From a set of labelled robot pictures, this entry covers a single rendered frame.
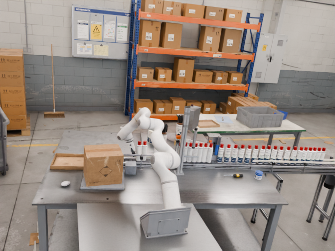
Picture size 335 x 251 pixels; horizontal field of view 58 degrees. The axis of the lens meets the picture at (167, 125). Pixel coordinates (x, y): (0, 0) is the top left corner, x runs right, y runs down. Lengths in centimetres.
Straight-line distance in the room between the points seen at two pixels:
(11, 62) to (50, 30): 161
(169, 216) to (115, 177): 73
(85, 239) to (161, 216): 51
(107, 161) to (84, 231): 62
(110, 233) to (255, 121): 308
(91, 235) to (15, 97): 384
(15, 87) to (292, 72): 684
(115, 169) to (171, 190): 64
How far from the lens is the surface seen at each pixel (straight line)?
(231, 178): 305
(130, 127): 275
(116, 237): 218
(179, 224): 219
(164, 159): 218
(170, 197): 214
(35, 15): 688
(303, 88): 947
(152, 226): 213
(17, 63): 553
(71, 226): 326
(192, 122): 275
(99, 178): 262
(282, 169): 347
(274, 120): 490
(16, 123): 580
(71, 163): 305
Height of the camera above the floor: 224
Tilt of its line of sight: 20 degrees down
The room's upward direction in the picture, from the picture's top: 6 degrees clockwise
